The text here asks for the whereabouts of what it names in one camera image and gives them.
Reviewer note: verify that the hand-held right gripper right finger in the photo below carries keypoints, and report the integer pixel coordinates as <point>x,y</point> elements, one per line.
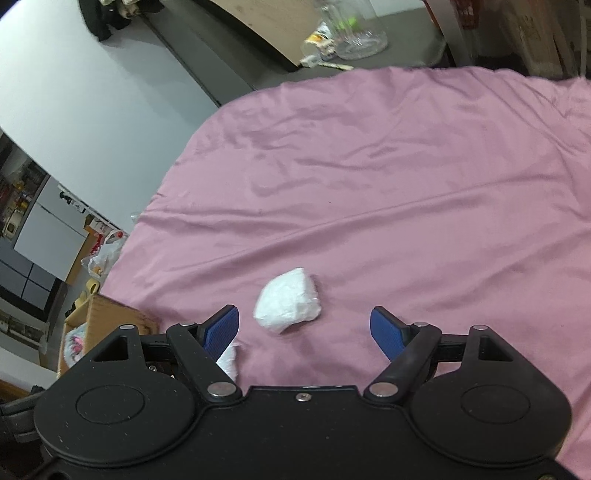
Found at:
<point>388,334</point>

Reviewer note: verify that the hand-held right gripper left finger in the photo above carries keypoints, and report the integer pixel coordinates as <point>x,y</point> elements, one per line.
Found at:
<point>221,330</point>

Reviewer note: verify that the white cloth bundle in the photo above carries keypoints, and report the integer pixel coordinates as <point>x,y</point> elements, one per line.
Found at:
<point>286,300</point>

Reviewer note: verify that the cardboard box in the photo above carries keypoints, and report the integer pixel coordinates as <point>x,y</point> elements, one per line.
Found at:
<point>106,309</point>

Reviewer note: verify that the grey and pink plush toy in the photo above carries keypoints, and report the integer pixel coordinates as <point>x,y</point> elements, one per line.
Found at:
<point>76,344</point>

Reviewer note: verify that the yellow slipper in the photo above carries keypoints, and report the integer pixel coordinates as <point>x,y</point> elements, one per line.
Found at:
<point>92,287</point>
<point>78,305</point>

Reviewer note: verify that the white red print plastic bag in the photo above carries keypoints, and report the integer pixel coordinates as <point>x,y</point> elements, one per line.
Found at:
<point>104,254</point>

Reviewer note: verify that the pink bed sheet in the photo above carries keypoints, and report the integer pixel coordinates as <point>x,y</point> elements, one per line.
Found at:
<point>369,184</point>

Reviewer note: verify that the white kitchen cabinet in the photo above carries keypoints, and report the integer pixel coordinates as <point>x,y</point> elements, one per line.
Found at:
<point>51,230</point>

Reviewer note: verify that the grey door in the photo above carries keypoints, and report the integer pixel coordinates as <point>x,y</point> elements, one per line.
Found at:
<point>203,69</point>

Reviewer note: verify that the thin pale stick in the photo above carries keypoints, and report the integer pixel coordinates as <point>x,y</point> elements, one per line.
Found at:
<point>337,66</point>

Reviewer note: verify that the small white box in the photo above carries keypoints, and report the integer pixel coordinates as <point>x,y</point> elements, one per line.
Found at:
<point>309,60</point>

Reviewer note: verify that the clear plastic water jug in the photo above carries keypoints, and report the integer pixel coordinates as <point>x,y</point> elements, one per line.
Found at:
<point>360,41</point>

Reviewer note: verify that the clothes hanging on door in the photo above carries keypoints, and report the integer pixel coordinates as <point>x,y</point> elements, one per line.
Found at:
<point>99,23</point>

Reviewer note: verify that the beige tote bag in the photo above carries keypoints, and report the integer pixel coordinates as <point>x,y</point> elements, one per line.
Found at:
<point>535,37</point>

